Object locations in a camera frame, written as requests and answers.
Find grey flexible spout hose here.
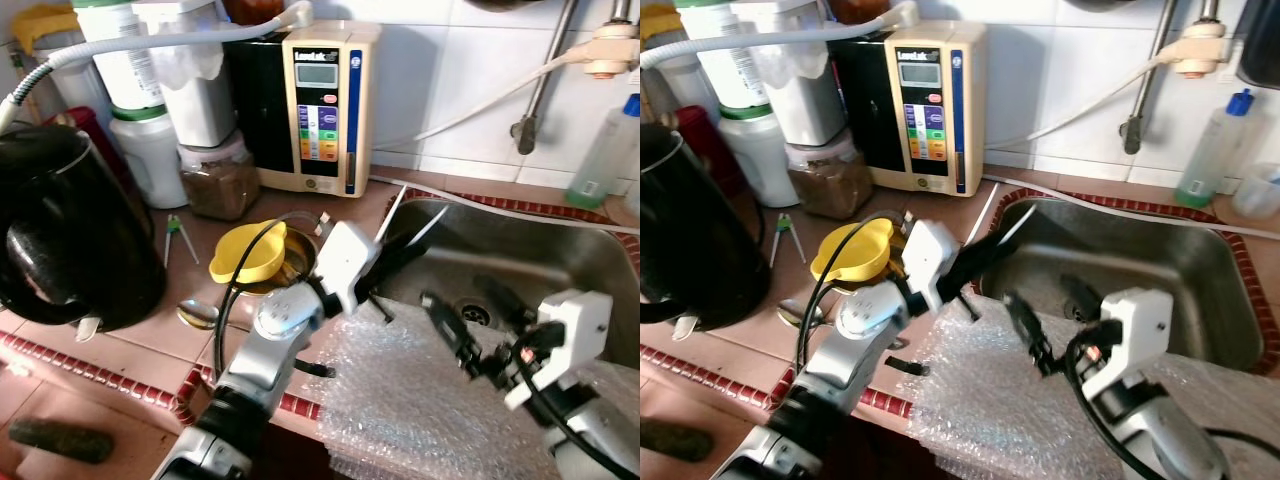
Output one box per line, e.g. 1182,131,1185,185
0,0,314,133
640,0,919,71

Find steel faucet pipe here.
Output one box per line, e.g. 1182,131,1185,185
1120,0,1181,157
510,0,583,157

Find white tap hose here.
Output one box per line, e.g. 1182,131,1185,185
375,45,601,151
983,50,1171,151

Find black rounded object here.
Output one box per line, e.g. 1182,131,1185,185
1235,0,1280,91

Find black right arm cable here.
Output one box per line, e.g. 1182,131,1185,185
1060,322,1280,480

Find thin grey hose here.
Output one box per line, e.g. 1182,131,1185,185
368,175,641,237
985,175,1280,241

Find clear bubble wrap sheet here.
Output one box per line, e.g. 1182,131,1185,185
318,298,641,480
905,298,1280,480

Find white labelled bottle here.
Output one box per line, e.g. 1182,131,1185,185
675,0,771,109
72,0,167,111

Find clear container white contents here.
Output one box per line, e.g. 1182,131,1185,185
757,0,856,149
133,0,239,149

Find white canister green lid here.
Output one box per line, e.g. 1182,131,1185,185
108,104,191,210
718,103,801,209

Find black electric kettle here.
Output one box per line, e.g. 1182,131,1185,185
0,125,168,333
640,122,773,331

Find beige tap diverter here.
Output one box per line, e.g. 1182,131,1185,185
578,18,641,80
1160,20,1236,79

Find clear plastic cup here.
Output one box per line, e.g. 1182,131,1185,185
1230,163,1280,220

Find white green training chopsticks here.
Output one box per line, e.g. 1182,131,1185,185
163,213,200,269
768,213,804,269
375,183,451,253
972,183,1038,246

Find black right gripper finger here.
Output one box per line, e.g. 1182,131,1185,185
1059,274,1110,324
419,291,485,378
1002,291,1060,380
472,274,542,334

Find dark red container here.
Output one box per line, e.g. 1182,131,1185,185
675,105,746,196
45,105,131,191

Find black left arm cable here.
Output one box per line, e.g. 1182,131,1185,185
213,211,323,379
795,208,913,373

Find dark green cylindrical object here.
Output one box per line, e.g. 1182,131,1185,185
640,418,713,463
8,418,117,466

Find green dish soap bottle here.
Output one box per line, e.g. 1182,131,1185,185
564,93,641,211
1175,88,1256,210

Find beige water ionizer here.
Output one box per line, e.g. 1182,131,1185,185
830,20,989,197
224,20,384,199

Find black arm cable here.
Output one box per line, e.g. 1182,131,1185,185
795,208,913,373
1060,322,1280,480
213,211,323,379

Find plastic jar brown powder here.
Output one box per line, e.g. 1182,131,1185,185
178,135,262,222
786,138,873,221

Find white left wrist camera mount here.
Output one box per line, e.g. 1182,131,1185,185
314,220,382,314
903,218,961,311

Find steel kitchen sink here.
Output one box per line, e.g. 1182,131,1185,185
978,195,1271,376
373,195,641,369

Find yellow capped container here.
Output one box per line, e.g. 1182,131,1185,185
10,3,81,56
640,3,686,43

